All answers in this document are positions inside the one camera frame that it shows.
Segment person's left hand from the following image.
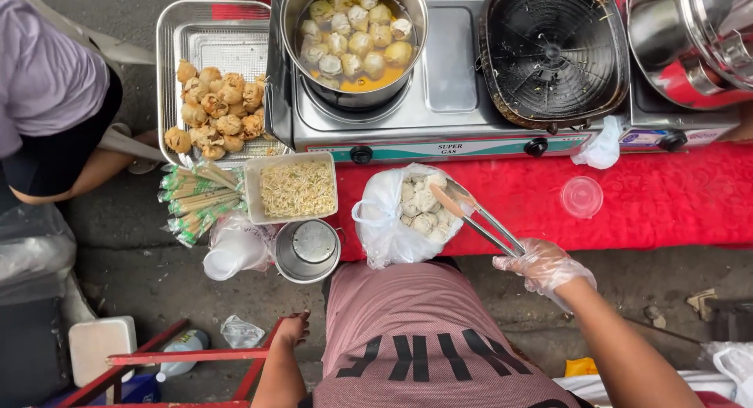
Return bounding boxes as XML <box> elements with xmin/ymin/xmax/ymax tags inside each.
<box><xmin>273</xmin><ymin>310</ymin><xmax>311</xmax><ymax>350</ymax></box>

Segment person's right hand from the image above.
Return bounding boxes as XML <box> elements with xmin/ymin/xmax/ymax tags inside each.
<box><xmin>493</xmin><ymin>239</ymin><xmax>597</xmax><ymax>296</ymax></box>

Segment metal tongs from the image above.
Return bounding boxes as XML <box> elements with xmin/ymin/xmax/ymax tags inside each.
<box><xmin>429</xmin><ymin>179</ymin><xmax>526</xmax><ymax>258</ymax></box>

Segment crumpled clear plastic wrapper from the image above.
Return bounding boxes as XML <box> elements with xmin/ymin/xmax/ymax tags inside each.
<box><xmin>220</xmin><ymin>314</ymin><xmax>267</xmax><ymax>350</ymax></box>

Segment small steel pot with lid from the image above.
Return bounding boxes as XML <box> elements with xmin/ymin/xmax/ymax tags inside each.
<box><xmin>273</xmin><ymin>218</ymin><xmax>347</xmax><ymax>285</ymax></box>

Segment bagged stack of plastic cups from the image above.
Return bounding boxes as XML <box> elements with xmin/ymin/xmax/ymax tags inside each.
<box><xmin>202</xmin><ymin>210</ymin><xmax>278</xmax><ymax>282</ymax></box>

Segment person's pink shirt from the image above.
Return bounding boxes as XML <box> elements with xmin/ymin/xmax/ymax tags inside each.
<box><xmin>312</xmin><ymin>261</ymin><xmax>583</xmax><ymax>408</ymax></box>

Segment clear plastic bottle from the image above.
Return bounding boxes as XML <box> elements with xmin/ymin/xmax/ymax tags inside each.
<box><xmin>155</xmin><ymin>329</ymin><xmax>211</xmax><ymax>383</ymax></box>

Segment bean sprouts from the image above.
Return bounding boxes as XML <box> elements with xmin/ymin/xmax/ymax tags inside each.
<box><xmin>259</xmin><ymin>161</ymin><xmax>336</xmax><ymax>219</ymax></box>

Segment white plastic container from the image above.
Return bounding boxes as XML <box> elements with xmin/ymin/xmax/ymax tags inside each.
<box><xmin>244</xmin><ymin>151</ymin><xmax>340</xmax><ymax>226</ymax></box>

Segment heap of raw white dumplings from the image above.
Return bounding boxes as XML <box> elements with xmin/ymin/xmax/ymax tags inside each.
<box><xmin>399</xmin><ymin>173</ymin><xmax>462</xmax><ymax>244</ymax></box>

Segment pile of wrapped chopsticks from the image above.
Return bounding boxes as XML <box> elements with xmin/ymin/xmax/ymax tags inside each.
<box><xmin>157</xmin><ymin>160</ymin><xmax>248</xmax><ymax>248</ymax></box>

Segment white foam box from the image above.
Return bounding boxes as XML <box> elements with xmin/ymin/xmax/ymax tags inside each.
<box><xmin>68</xmin><ymin>316</ymin><xmax>138</xmax><ymax>389</ymax></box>

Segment heap of fried dumplings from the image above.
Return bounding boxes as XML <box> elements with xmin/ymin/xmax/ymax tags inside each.
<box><xmin>164</xmin><ymin>59</ymin><xmax>269</xmax><ymax>162</ymax></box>

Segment yellow packet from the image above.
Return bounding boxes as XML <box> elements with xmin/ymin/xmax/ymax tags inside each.
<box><xmin>564</xmin><ymin>357</ymin><xmax>600</xmax><ymax>378</ymax></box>

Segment grey plastic bag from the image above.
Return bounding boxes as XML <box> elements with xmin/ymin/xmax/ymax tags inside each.
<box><xmin>0</xmin><ymin>205</ymin><xmax>78</xmax><ymax>307</ymax></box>

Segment steel two-burner gas stove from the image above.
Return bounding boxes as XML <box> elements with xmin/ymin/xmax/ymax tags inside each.
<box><xmin>264</xmin><ymin>0</ymin><xmax>631</xmax><ymax>165</ymax></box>

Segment boiling dumplings in broth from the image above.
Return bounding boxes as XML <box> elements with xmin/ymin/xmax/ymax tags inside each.
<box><xmin>299</xmin><ymin>0</ymin><xmax>414</xmax><ymax>90</ymax></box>

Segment steel mesh tray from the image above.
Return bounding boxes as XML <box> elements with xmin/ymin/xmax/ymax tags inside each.
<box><xmin>155</xmin><ymin>0</ymin><xmax>293</xmax><ymax>170</ymax></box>

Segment clear round plastic lid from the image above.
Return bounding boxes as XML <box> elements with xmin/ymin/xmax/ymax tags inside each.
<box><xmin>559</xmin><ymin>176</ymin><xmax>605</xmax><ymax>220</ymax></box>

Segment steel pot with broth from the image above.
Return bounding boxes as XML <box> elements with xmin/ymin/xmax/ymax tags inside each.
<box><xmin>279</xmin><ymin>0</ymin><xmax>429</xmax><ymax>110</ymax></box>

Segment white plastic chair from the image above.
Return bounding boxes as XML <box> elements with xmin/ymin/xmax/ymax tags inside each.
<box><xmin>12</xmin><ymin>0</ymin><xmax>168</xmax><ymax>175</ymax></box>

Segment crumpled white plastic bag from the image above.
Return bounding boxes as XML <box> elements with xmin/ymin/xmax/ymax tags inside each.
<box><xmin>570</xmin><ymin>114</ymin><xmax>622</xmax><ymax>170</ymax></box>

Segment small grey stone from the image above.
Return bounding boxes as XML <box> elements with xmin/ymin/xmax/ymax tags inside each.
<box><xmin>643</xmin><ymin>305</ymin><xmax>668</xmax><ymax>330</ymax></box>

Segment black square grill pan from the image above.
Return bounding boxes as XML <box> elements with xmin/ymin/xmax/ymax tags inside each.
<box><xmin>477</xmin><ymin>0</ymin><xmax>632</xmax><ymax>135</ymax></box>

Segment red tablecloth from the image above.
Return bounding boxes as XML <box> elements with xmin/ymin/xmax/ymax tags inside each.
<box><xmin>210</xmin><ymin>0</ymin><xmax>753</xmax><ymax>263</ymax></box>

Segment torn cardboard scrap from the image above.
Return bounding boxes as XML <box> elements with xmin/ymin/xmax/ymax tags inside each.
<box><xmin>686</xmin><ymin>288</ymin><xmax>719</xmax><ymax>322</ymax></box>

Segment steel single-burner gas stove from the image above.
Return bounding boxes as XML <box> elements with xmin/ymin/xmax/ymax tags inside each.
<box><xmin>617</xmin><ymin>73</ymin><xmax>743</xmax><ymax>154</ymax></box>

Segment large steel steamer pot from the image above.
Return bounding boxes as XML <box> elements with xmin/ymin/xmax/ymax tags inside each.
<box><xmin>626</xmin><ymin>0</ymin><xmax>753</xmax><ymax>111</ymax></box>

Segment red metal stool frame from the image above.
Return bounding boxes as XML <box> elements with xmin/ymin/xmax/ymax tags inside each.
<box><xmin>55</xmin><ymin>317</ymin><xmax>286</xmax><ymax>408</ymax></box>

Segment white plastic bag with handles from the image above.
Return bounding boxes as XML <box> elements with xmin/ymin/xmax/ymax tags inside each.
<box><xmin>699</xmin><ymin>341</ymin><xmax>753</xmax><ymax>408</ymax></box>

